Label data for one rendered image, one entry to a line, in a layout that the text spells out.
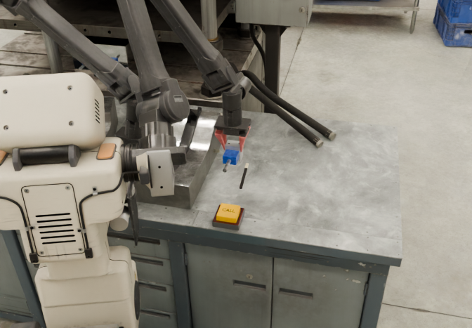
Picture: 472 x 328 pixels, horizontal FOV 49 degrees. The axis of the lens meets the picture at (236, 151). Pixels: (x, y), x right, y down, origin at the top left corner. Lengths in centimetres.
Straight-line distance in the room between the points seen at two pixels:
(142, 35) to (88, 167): 34
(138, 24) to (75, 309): 71
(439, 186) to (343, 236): 169
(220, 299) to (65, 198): 89
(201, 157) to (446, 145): 217
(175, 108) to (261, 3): 106
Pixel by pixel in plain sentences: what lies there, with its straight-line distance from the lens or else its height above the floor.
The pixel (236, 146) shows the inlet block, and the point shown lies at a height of 96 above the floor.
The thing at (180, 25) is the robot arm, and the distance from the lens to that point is 139.
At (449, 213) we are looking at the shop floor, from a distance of 299.
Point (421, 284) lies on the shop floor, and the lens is 256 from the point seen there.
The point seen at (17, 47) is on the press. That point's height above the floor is 79.
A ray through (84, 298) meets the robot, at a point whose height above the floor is 84.
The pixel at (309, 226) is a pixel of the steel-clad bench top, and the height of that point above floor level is 80.
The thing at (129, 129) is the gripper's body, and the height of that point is 106.
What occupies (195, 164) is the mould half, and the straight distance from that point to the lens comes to 163.
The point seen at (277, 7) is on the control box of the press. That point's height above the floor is 115.
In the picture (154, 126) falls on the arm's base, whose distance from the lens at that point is 115.
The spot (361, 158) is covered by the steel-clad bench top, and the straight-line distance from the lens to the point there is 184.
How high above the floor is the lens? 183
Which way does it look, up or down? 34 degrees down
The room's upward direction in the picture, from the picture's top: 1 degrees counter-clockwise
